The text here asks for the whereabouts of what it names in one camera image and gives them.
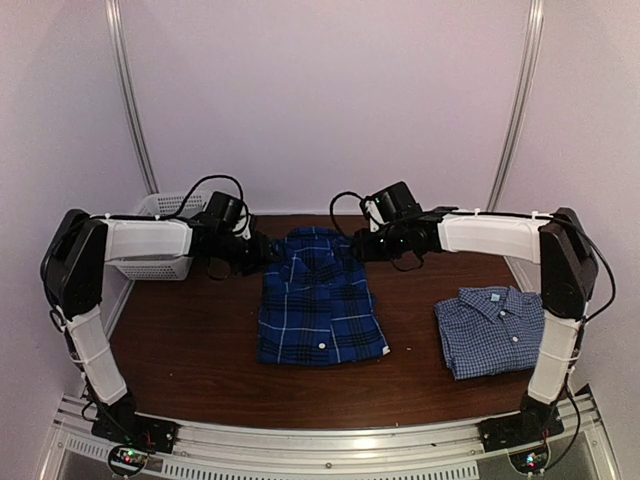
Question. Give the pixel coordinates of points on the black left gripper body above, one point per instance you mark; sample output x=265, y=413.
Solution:
x=240, y=255

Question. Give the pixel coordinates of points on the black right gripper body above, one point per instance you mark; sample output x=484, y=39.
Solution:
x=391, y=247

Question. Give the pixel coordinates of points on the dark blue plaid shirt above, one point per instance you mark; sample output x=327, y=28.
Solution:
x=317, y=309

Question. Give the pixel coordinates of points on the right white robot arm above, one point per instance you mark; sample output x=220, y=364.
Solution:
x=568, y=259

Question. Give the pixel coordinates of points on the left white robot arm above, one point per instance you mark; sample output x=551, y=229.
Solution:
x=72, y=273

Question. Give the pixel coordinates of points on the white plastic mesh basket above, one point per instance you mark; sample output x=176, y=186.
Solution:
x=160, y=265

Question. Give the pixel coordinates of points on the folded blue gingham shirt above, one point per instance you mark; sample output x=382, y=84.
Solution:
x=490, y=331

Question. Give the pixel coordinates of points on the left circuit board with leds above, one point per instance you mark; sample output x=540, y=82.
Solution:
x=125, y=460

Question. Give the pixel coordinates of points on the circuit board with leds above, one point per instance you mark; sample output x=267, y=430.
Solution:
x=125, y=460
x=530, y=461

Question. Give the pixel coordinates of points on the right circuit board with leds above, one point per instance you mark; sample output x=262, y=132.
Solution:
x=530, y=461

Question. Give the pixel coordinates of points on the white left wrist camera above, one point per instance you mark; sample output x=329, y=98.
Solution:
x=243, y=228

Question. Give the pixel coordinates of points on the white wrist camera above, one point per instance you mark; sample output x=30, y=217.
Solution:
x=372, y=215
x=243, y=228

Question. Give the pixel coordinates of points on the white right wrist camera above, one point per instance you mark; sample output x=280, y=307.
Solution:
x=372, y=215

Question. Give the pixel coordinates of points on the aluminium front rail frame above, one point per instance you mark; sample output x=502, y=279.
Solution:
x=449, y=450

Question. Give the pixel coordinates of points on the aluminium corner post left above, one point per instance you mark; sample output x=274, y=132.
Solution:
x=123, y=69

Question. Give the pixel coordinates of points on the aluminium corner post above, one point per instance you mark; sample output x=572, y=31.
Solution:
x=528, y=65
x=123, y=69

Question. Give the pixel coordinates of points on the aluminium corner post right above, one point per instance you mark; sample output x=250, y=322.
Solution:
x=528, y=65

